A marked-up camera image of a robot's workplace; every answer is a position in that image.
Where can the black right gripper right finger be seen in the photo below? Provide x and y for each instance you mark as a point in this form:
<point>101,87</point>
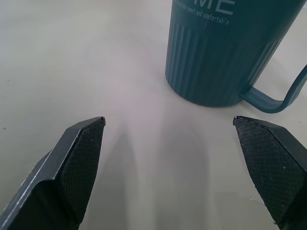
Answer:
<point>271,163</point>

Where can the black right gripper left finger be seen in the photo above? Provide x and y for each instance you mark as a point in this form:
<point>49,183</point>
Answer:
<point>72,167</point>

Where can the dark teal plastic mug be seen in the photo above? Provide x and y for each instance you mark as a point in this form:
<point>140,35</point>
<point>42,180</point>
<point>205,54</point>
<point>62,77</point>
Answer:
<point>216,60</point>

